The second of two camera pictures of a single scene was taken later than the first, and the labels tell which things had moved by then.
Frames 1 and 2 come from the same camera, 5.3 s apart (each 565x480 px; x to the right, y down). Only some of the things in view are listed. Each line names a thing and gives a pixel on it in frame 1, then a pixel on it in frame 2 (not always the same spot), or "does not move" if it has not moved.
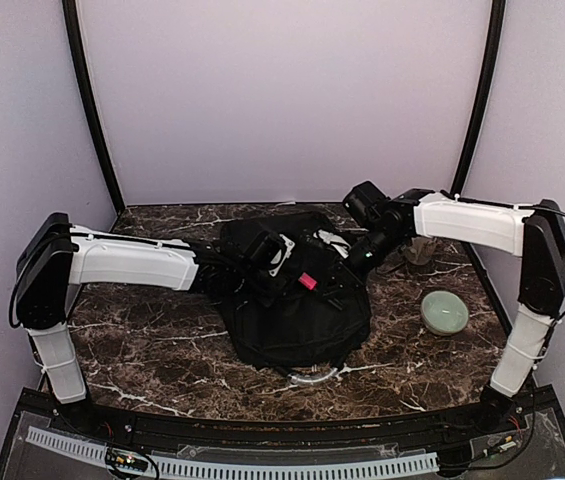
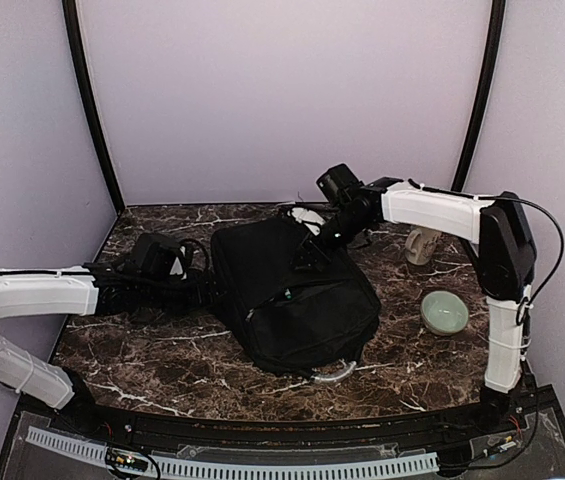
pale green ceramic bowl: (443, 313) does not move
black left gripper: (270, 300) → (198, 300)
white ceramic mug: (421, 250) does not move
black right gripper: (335, 291) → (306, 248)
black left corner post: (72, 26) does not move
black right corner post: (497, 32) does not move
